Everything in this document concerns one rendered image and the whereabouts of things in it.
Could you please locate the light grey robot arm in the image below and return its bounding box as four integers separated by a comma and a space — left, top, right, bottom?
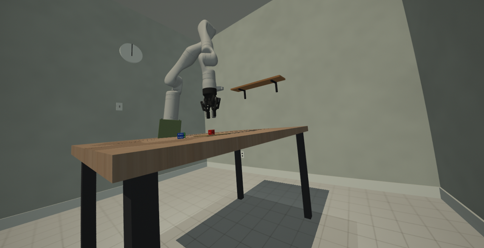
163, 20, 224, 120

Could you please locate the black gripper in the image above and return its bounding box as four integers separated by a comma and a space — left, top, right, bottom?
200, 87, 221, 119

